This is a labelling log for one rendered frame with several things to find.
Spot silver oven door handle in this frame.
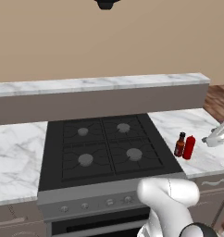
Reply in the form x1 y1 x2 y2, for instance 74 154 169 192
65 219 150 237

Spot silver drawer handle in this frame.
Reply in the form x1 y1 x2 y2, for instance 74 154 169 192
0 217 28 227
201 178 224 187

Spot black oven door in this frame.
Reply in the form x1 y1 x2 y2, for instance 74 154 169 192
50 206 153 237

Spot silver cabinet door handle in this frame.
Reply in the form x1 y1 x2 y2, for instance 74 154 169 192
210 199 224 230

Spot grey-brown cabinet door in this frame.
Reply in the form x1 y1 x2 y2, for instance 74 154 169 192
188 188 224 237

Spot black range hood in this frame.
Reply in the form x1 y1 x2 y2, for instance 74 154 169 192
93 0 122 10

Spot black gas stove range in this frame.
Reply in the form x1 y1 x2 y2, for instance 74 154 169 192
36 113 188 237

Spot brown sauce bottle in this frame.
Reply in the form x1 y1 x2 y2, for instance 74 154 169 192
173 131 187 158

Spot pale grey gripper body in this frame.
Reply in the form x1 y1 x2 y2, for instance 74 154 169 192
205 120 224 148

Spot marble-topped raised ledge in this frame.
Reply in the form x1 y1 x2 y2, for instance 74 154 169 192
0 72 211 126

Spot red ketchup bottle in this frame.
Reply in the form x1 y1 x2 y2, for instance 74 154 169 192
182 134 197 161

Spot grey-brown drawer front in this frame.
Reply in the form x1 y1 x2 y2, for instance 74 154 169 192
0 200 47 237
187 173 224 194

